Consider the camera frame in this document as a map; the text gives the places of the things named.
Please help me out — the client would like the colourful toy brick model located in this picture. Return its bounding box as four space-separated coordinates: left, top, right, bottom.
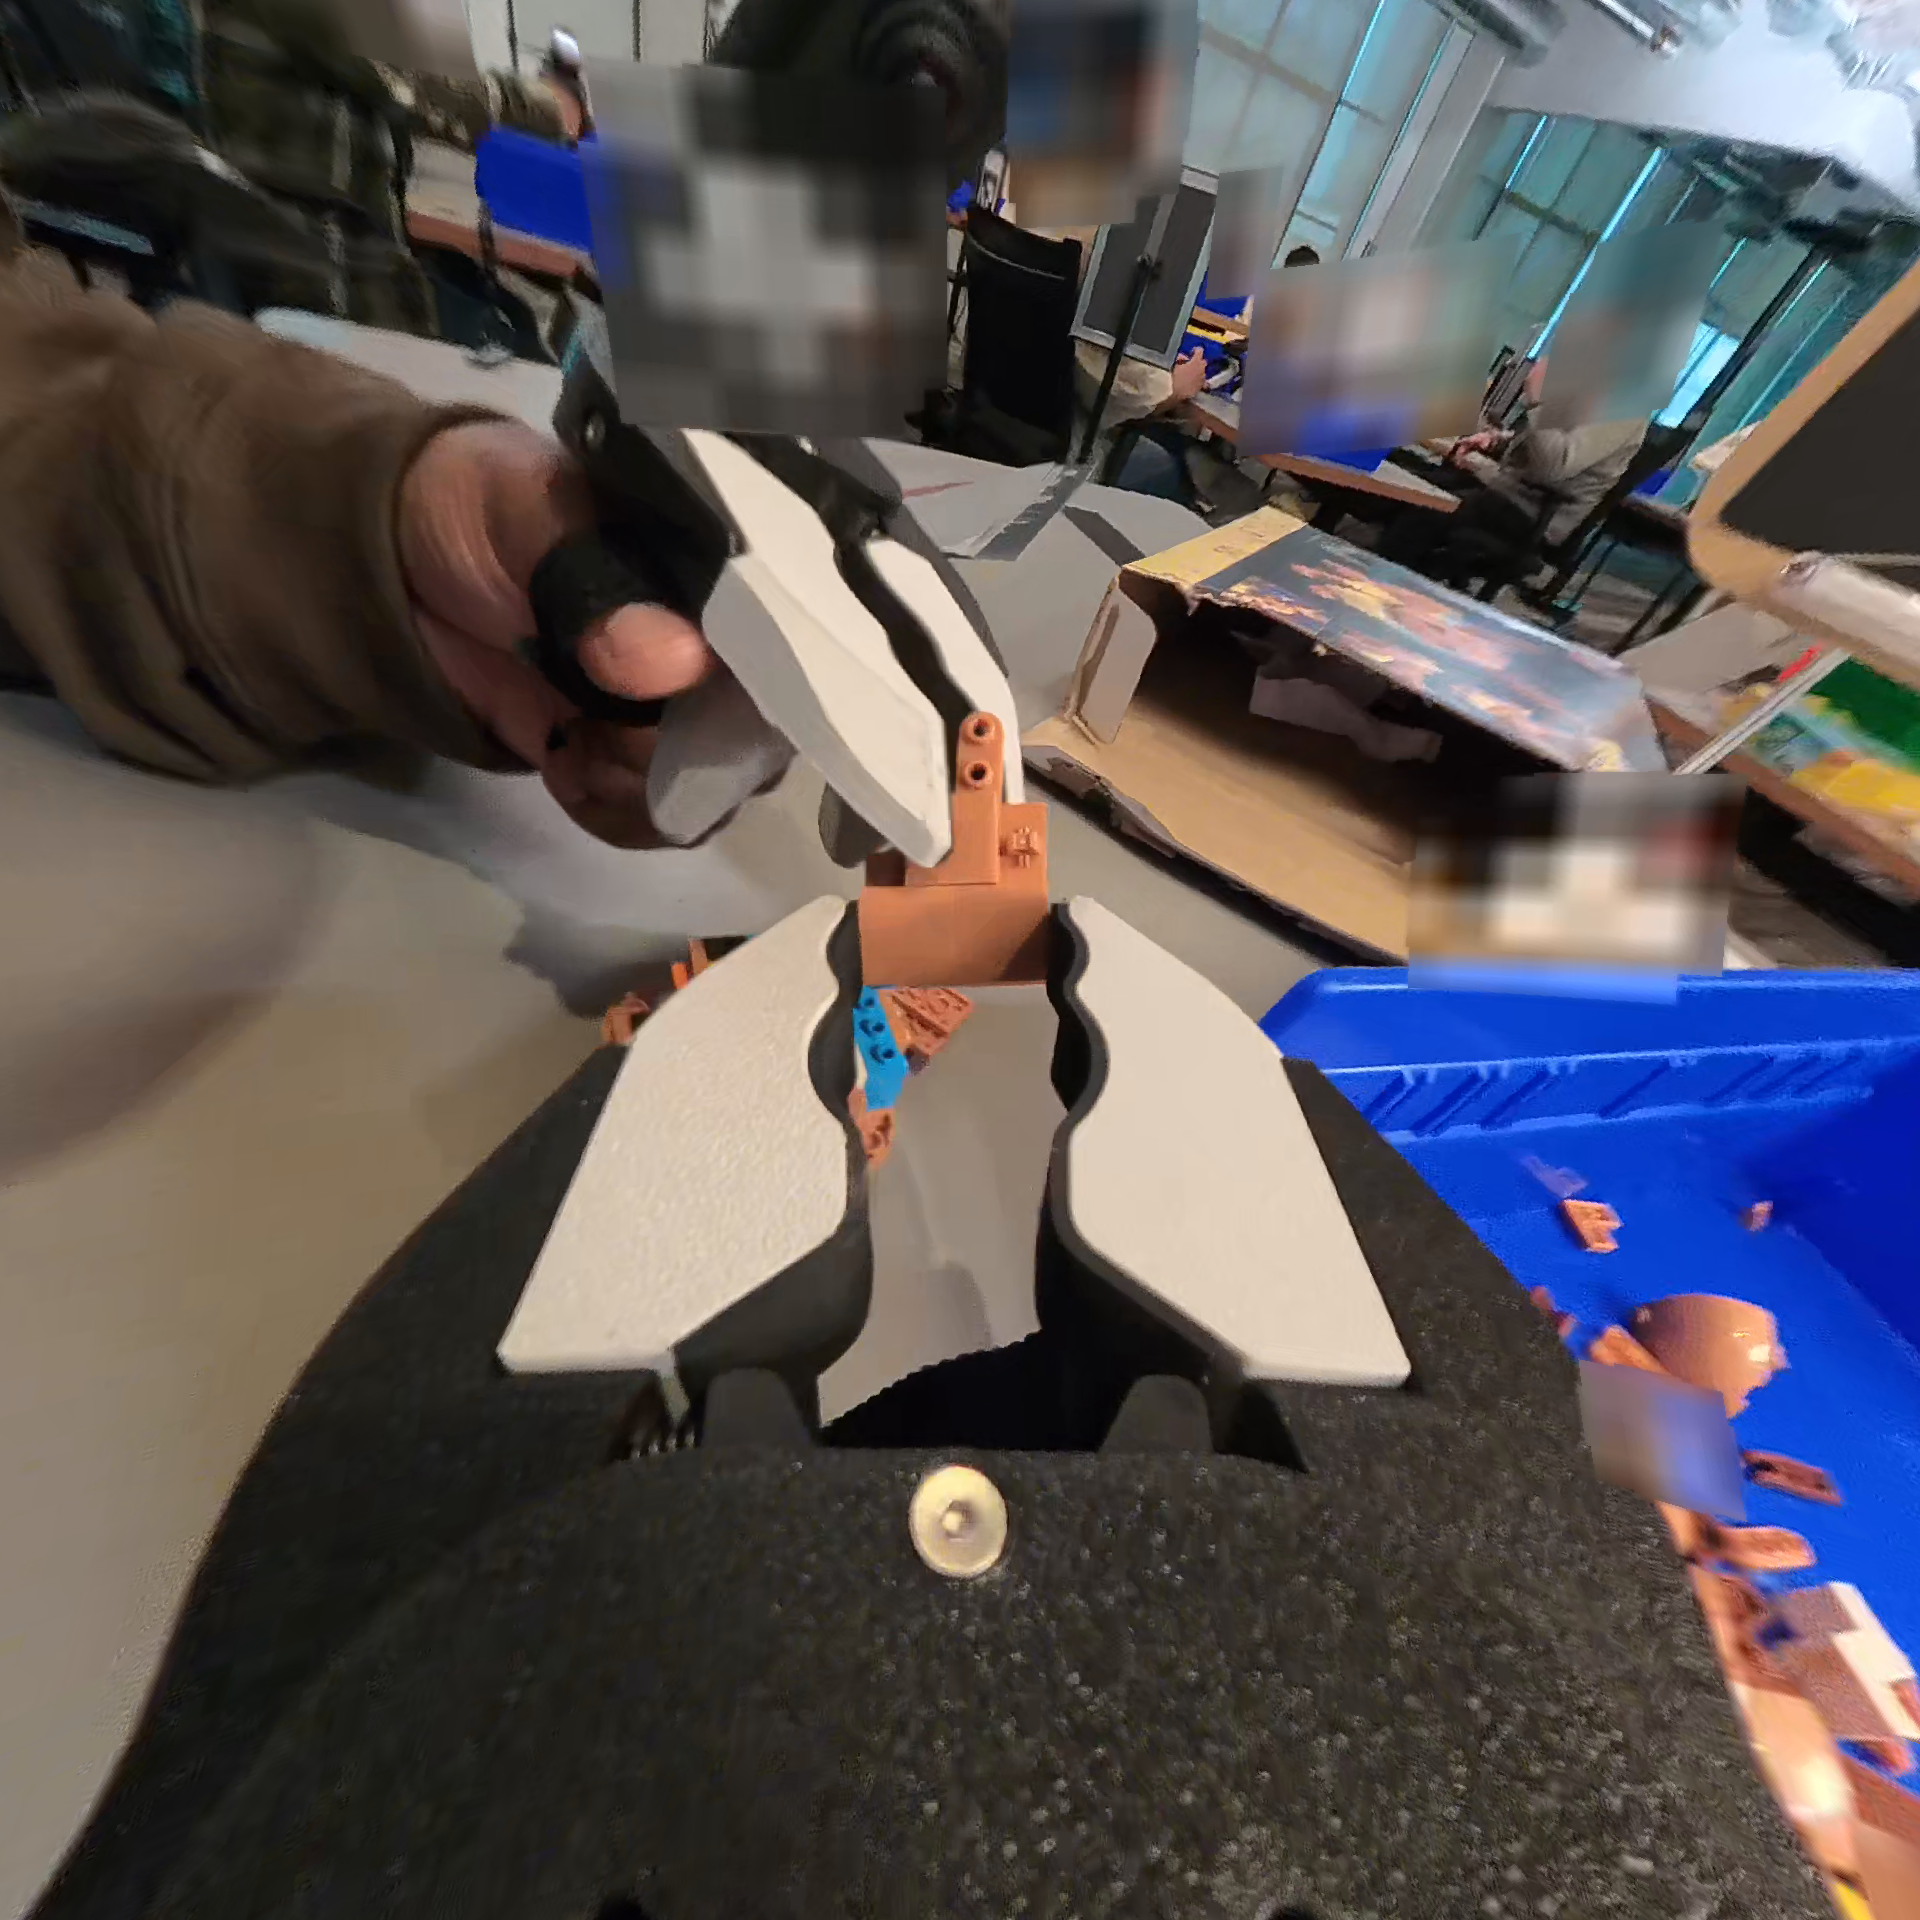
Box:
594 939 980 1165

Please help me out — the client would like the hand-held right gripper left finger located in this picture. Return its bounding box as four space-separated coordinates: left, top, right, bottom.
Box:
501 895 874 1448

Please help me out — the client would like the printed cardboard box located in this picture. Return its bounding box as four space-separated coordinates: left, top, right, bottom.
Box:
1030 510 1668 966

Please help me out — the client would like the white metal stand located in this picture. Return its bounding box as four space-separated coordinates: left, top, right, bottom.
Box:
1768 556 1920 686

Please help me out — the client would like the blue plastic bin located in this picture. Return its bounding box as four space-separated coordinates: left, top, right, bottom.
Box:
1262 959 1920 1920

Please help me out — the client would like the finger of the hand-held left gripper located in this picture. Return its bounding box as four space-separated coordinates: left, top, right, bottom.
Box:
849 536 1030 812
640 430 967 872

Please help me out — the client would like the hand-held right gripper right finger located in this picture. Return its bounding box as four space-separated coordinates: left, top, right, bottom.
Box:
1044 895 1413 1461

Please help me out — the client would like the brown dome toy piece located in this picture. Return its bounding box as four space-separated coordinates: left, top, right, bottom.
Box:
1630 1291 1792 1416

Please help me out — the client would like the person's left hand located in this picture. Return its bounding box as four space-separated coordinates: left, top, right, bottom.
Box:
397 414 723 857

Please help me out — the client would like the black office chair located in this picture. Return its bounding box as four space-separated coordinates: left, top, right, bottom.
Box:
953 214 1086 467

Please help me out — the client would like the small blue bin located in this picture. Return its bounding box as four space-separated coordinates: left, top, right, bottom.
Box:
475 128 600 247

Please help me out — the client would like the pile of brown toy bricks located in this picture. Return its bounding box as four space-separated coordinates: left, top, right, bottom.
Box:
1516 1156 1920 1920

